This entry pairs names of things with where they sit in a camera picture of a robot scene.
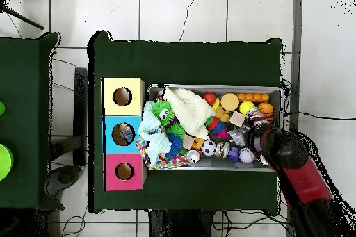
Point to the shallow clear mesh bin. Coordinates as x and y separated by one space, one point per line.
214 88

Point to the small bright green round object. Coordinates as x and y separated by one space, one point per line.
2 108

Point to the grey plastic bottle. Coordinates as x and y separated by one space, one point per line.
237 137

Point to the black tripod leg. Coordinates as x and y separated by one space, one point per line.
25 20

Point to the clear bottle with blue label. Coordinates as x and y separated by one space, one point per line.
125 133

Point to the orange toy basketball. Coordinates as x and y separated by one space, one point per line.
265 109

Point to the wooden box with three holes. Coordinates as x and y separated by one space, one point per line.
109 137

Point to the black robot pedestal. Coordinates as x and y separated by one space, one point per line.
172 226

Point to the large blue fuzzy spiky ball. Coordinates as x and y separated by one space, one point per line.
174 145

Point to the dark green side table cloth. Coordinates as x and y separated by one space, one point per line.
25 81

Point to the cream yellow cloth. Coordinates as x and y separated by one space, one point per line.
192 112

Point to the white baseball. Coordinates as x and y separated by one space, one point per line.
246 155

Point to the large polka dot cloth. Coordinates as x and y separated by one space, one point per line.
172 162

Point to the yellow ball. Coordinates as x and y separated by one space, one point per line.
246 107

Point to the black white soccer ball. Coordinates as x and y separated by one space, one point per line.
208 148

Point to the green spiky toy with eyes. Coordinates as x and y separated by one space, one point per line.
164 112

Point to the large bright green round object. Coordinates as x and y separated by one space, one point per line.
5 162

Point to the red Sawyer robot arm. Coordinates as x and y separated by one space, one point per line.
303 181

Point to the green spiky ball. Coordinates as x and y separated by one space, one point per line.
175 130

